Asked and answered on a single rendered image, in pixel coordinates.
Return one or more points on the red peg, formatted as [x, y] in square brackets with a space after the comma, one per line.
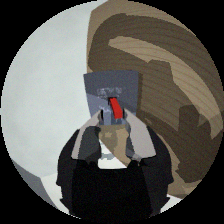
[117, 112]

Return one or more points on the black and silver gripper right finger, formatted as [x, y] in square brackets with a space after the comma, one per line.
[145, 146]

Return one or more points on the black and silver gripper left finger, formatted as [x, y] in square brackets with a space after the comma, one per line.
[81, 148]

